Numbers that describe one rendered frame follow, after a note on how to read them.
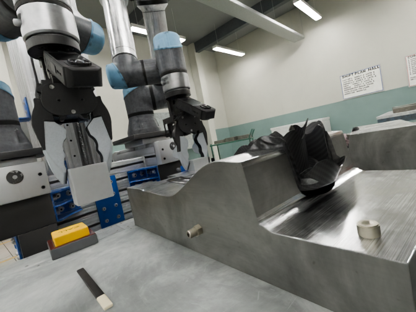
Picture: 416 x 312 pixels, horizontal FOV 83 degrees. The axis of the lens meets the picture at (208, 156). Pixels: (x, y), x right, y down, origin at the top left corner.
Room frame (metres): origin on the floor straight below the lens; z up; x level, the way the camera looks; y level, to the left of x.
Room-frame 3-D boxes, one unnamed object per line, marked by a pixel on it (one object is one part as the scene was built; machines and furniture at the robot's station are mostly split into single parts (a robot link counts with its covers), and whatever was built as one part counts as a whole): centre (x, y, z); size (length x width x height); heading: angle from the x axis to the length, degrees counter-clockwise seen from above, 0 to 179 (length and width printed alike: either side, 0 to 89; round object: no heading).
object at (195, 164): (0.67, 0.06, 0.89); 0.13 x 0.05 x 0.05; 38
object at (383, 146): (0.71, -0.29, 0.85); 0.50 x 0.26 x 0.11; 55
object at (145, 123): (1.07, 0.26, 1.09); 0.15 x 0.15 x 0.10
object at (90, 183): (0.39, 0.21, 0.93); 0.13 x 0.05 x 0.05; 38
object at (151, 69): (0.75, 0.08, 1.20); 0.11 x 0.11 x 0.08; 10
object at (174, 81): (0.65, 0.05, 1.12); 0.08 x 0.08 x 0.05
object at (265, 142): (0.44, -0.06, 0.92); 0.35 x 0.16 x 0.09; 38
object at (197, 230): (0.32, 0.04, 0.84); 0.02 x 0.01 x 0.02; 128
